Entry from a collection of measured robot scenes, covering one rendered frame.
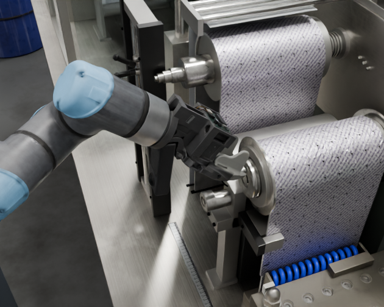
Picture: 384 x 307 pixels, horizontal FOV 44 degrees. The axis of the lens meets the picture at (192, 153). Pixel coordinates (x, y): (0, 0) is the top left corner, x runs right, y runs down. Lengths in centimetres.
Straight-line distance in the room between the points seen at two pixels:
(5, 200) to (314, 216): 57
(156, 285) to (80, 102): 62
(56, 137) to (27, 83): 297
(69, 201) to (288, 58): 184
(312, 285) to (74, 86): 63
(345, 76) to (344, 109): 8
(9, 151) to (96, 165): 80
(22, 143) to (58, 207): 195
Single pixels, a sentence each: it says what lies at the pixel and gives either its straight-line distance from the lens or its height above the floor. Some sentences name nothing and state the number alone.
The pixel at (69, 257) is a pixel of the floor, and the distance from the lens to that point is 238.
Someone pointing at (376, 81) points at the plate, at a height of 131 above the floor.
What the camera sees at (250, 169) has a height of 128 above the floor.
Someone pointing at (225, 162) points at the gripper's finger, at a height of 132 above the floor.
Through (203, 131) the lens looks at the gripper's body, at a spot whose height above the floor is 140.
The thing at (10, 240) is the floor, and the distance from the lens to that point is 253.
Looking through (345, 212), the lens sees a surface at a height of 115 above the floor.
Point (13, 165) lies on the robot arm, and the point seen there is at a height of 144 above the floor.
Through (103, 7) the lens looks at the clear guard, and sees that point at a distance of 168.
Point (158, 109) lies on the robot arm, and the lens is 67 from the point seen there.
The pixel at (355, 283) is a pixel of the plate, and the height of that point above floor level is 103.
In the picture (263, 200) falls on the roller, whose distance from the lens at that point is 85.
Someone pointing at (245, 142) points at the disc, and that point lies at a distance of 88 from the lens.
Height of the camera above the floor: 185
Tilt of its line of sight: 41 degrees down
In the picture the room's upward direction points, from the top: straight up
